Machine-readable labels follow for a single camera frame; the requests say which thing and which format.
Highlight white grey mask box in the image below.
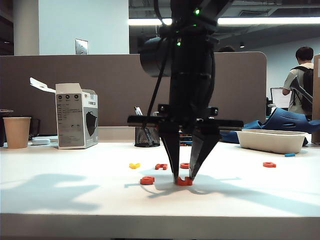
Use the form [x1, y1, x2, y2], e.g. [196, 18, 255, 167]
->
[29, 76, 99, 150]

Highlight orange letter s magnet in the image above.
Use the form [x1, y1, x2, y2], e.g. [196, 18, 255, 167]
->
[139, 176, 156, 186]

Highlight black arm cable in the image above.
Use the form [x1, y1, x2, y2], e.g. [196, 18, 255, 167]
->
[143, 0, 176, 128]

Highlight long ceiling light strip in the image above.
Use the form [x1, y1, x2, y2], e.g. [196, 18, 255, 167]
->
[127, 16, 320, 26]

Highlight orange letter u magnet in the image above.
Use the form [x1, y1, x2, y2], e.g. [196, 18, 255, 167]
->
[174, 176, 194, 187]

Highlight brown wooden cabinet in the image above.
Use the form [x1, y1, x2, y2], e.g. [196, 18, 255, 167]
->
[311, 53, 320, 145]

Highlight person in beige shirt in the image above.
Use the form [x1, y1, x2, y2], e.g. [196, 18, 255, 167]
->
[282, 46, 315, 117]

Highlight metal wall switch plate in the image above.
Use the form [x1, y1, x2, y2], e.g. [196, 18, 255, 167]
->
[74, 38, 89, 56]

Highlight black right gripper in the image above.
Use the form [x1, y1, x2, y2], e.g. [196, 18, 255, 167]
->
[126, 72, 245, 183]

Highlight clear pen with black cap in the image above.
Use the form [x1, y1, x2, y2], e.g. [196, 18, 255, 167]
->
[134, 106, 156, 146]

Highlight beige pulp tray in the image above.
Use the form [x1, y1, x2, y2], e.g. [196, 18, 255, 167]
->
[235, 129, 309, 155]

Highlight brown paper cup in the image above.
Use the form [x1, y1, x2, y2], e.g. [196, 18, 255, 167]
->
[2, 116, 32, 150]

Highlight small white plastic case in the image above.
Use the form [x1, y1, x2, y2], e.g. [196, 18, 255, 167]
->
[31, 136, 51, 146]

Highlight brown desk partition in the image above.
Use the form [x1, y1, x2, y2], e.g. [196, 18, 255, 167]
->
[0, 51, 267, 136]

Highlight black backpack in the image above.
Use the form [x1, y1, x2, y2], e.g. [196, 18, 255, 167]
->
[291, 66, 315, 115]

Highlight computer monitor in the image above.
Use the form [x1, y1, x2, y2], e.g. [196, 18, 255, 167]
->
[270, 87, 292, 109]

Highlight stacked colourful boxes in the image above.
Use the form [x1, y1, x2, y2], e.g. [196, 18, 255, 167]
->
[178, 131, 195, 148]

